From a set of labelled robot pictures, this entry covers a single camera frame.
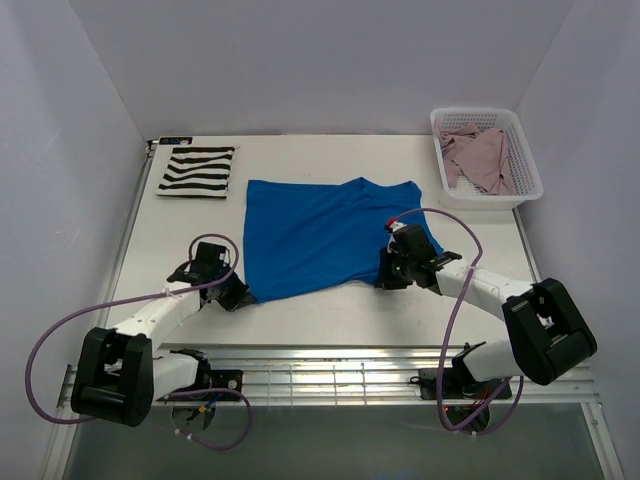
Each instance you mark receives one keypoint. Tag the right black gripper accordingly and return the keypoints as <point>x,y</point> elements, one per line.
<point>384,279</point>

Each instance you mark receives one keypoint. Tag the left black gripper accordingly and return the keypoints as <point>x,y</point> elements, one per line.
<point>240,297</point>

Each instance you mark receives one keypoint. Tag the blue tank top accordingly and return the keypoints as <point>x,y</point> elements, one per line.
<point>302,238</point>

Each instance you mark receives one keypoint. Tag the black white striped tank top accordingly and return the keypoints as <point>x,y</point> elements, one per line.
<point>197,172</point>

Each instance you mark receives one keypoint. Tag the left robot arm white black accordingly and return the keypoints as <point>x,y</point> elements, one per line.
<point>122,370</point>

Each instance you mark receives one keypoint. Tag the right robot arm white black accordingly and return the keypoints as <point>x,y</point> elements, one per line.
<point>547,334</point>

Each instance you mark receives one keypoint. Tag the white plastic basket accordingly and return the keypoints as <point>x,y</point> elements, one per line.
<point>465,195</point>

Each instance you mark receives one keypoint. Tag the pink garment in basket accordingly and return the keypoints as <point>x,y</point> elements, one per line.
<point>480,156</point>

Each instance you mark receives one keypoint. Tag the blue label sticker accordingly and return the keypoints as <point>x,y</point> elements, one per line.
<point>179,141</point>

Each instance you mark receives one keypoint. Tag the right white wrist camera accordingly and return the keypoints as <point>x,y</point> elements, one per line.
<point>392,227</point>

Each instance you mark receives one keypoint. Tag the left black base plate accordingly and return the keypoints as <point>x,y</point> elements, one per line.
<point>231,379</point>

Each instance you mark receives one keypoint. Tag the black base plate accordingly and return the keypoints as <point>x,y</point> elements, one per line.
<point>231,379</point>
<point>426,380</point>

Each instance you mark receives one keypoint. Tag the aluminium rail frame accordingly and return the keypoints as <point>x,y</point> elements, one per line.
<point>350,345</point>

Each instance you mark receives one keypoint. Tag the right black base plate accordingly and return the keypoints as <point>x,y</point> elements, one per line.
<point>426,380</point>

